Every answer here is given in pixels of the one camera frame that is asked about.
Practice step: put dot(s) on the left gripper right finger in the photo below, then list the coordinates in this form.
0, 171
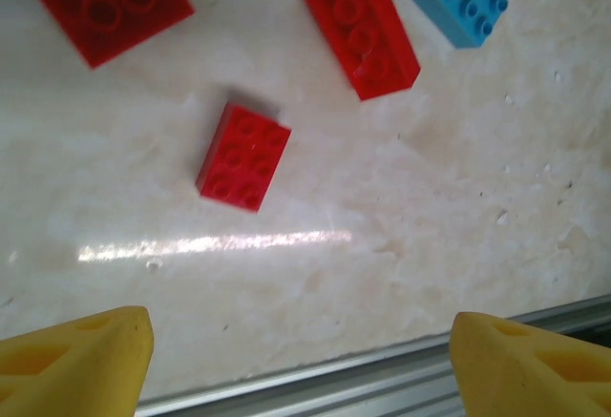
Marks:
525, 379

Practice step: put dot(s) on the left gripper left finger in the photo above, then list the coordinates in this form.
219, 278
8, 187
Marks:
71, 369

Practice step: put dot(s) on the red six-stud lego brick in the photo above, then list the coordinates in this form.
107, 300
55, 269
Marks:
243, 159

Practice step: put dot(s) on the long red lego brick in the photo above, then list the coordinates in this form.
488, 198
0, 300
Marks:
367, 45

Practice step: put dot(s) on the blue lego brick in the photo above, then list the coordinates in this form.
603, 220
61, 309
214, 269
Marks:
468, 6

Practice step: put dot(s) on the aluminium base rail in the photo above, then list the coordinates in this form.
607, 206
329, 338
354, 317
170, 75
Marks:
334, 388

